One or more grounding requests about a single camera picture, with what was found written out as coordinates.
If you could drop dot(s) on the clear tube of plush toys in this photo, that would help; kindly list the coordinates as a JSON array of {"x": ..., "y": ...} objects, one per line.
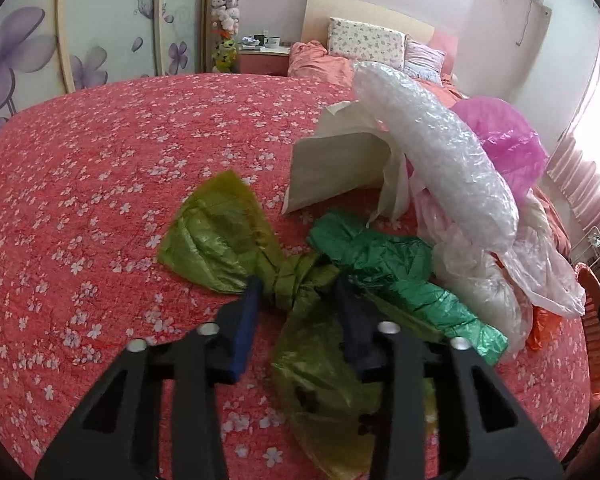
[{"x": 226, "y": 15}]

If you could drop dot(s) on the cream plastic bag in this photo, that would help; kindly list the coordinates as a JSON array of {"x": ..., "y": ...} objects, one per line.
[{"x": 330, "y": 170}]

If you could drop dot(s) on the magenta plastic bag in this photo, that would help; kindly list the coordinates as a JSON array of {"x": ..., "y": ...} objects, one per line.
[{"x": 505, "y": 140}]

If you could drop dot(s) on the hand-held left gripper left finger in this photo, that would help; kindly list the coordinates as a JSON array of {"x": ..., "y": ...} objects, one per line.
[{"x": 245, "y": 327}]

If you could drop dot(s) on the pink curtain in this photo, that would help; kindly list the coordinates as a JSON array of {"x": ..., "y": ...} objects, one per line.
[{"x": 587, "y": 135}]

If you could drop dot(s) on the olive green plastic bag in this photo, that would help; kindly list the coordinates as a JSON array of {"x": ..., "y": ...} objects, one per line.
[{"x": 215, "y": 240}]

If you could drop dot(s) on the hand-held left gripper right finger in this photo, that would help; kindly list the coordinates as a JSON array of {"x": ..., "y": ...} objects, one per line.
[{"x": 352, "y": 327}]

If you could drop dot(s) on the orange plastic bag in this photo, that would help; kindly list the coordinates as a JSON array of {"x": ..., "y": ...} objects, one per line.
[{"x": 540, "y": 332}]

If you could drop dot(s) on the red floral blanket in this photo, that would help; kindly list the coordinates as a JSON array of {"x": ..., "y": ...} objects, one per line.
[{"x": 105, "y": 185}]

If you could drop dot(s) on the white mug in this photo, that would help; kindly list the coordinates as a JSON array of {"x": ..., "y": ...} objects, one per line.
[{"x": 273, "y": 41}]

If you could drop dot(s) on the pale clear plastic bag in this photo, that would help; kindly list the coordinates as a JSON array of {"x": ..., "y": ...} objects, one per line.
[{"x": 480, "y": 280}]

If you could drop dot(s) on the beige wooden headboard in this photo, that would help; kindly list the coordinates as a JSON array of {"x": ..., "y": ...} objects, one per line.
[{"x": 360, "y": 7}]

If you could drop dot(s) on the white floral pillow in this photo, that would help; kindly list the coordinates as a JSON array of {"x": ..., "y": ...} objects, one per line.
[{"x": 365, "y": 42}]

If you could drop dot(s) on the pink striped pillow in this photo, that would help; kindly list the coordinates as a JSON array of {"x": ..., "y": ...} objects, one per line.
[{"x": 422, "y": 57}]

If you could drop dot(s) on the dark mug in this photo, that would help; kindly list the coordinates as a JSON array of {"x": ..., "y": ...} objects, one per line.
[{"x": 259, "y": 40}]

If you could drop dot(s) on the pink nightstand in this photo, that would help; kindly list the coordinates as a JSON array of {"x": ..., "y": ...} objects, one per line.
[{"x": 262, "y": 62}]

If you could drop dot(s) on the pink cushion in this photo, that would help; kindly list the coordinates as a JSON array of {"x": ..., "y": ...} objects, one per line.
[{"x": 445, "y": 47}]

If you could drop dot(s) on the flower print sliding wardrobe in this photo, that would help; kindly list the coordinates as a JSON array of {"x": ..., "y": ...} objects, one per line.
[{"x": 110, "y": 25}]

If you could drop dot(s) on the clear bubble wrap roll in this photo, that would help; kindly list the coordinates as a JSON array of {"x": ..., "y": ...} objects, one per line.
[{"x": 445, "y": 160}]

